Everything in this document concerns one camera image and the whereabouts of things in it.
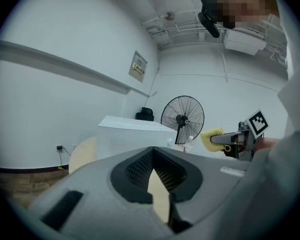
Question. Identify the person's white shirt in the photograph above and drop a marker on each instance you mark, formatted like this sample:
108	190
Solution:
289	109

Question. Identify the person's head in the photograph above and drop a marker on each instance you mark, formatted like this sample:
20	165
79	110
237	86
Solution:
239	4

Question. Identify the person's right forearm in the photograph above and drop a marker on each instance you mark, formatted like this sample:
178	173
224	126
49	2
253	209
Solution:
267	144

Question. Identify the black power adapter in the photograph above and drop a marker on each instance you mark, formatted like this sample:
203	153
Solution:
59	148

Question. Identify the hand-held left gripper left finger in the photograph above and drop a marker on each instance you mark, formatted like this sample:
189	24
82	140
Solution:
90	196

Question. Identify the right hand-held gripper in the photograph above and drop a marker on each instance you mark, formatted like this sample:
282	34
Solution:
258	124

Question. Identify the round ceiling detector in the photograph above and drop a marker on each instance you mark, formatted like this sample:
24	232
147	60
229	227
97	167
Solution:
169	15

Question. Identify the white wall socket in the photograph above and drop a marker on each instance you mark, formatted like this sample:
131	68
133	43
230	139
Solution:
75	145

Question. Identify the white air conditioner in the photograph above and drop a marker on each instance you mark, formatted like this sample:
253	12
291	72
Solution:
244	42

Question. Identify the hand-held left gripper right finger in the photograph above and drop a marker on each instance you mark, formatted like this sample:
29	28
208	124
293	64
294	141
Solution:
214	179

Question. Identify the large white box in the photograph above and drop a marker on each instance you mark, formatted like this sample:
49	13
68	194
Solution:
129	139

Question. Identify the black head-worn camera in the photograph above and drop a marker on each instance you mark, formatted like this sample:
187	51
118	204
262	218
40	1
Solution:
209	24

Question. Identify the clear plastic water bottle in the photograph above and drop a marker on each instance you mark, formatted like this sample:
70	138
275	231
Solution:
189	145

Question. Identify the white ceiling pipes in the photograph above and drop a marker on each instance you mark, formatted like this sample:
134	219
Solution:
164	29

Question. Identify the yellow cloth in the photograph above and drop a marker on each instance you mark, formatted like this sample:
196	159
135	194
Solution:
209	144

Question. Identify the grey electrical panel box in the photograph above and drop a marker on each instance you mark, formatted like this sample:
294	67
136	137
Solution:
137	67

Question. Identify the black floor fan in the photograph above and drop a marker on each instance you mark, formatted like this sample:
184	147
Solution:
182	120

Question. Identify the black office chair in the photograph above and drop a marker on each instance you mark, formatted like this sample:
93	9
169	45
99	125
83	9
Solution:
144	115

